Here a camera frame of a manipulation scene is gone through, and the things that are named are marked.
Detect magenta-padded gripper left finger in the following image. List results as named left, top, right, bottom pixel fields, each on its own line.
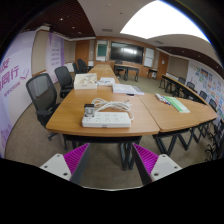
left=39, top=143, right=92, bottom=185

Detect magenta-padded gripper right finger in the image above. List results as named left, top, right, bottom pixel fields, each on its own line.
left=131, top=142, right=183, bottom=186

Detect white power strip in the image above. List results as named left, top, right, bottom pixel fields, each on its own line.
left=81, top=111, right=132, bottom=129

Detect green booklet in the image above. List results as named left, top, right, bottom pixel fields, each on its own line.
left=163, top=95, right=191, bottom=114

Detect white case of markers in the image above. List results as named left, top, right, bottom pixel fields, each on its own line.
left=154, top=92, right=171, bottom=106

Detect large white booklet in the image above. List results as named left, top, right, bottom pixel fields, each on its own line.
left=111, top=83, right=145, bottom=96

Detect black mesh office chair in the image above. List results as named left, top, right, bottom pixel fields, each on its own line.
left=25, top=72, right=68, bottom=151
left=54, top=65, right=75, bottom=99

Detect white open cardboard box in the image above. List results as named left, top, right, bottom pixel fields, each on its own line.
left=73, top=72, right=99, bottom=90

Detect white paper sheets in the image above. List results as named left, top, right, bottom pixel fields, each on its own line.
left=97, top=77, right=116, bottom=87

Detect row of black office chairs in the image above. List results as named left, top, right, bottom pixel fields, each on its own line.
left=177, top=76, right=224, bottom=161

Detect small dark side desk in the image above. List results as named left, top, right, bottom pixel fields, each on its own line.
left=147, top=68, right=158, bottom=80

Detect group of black office chairs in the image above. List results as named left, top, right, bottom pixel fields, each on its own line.
left=71, top=58, right=91, bottom=75

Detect dark lectern desk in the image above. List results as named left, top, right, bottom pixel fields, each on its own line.
left=113, top=63, right=141, bottom=83

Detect brown wooden door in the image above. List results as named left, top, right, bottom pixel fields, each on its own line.
left=156, top=51, right=169, bottom=80
left=75, top=40, right=90, bottom=64

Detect green and white whiteboard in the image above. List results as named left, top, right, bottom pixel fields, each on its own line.
left=95, top=40, right=109, bottom=62

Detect large bright ceiling light panel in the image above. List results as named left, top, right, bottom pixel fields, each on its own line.
left=119, top=0, right=211, bottom=44

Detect white coiled power cable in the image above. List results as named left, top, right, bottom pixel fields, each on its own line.
left=90, top=97, right=135, bottom=122

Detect colourful wall poster display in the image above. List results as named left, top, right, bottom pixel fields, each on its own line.
left=186, top=61, right=224, bottom=124

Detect large purple wall mural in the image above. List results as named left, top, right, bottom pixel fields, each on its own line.
left=0, top=31, right=36, bottom=158

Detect narrow purple wall banner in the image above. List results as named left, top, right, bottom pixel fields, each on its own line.
left=45, top=32, right=65, bottom=83

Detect large black wall screen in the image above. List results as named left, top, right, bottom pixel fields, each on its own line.
left=110, top=41, right=145, bottom=65

